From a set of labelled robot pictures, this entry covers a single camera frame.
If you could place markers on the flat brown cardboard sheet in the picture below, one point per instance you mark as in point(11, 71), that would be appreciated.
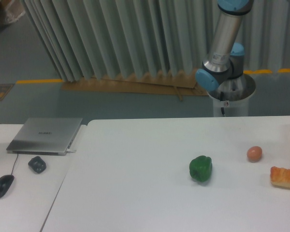
point(181, 85)

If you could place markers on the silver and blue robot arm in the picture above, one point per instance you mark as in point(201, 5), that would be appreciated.
point(225, 60)

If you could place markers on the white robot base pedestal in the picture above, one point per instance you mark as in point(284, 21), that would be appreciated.
point(231, 99)

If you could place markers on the black computer mouse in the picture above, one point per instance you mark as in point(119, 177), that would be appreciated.
point(5, 183)

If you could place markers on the white usb plug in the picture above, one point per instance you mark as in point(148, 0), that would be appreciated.
point(70, 151)

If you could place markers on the brown egg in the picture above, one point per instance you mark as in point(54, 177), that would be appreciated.
point(254, 154)

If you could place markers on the green bell pepper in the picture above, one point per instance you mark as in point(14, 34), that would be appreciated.
point(200, 168)

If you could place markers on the orange bread loaf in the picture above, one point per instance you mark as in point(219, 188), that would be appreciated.
point(280, 177)

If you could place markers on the pale green pleated curtain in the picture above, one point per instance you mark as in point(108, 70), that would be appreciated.
point(97, 38)

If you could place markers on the small black controller device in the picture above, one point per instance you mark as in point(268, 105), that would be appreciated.
point(37, 164)

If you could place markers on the silver closed laptop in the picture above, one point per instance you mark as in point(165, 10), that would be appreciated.
point(45, 135)

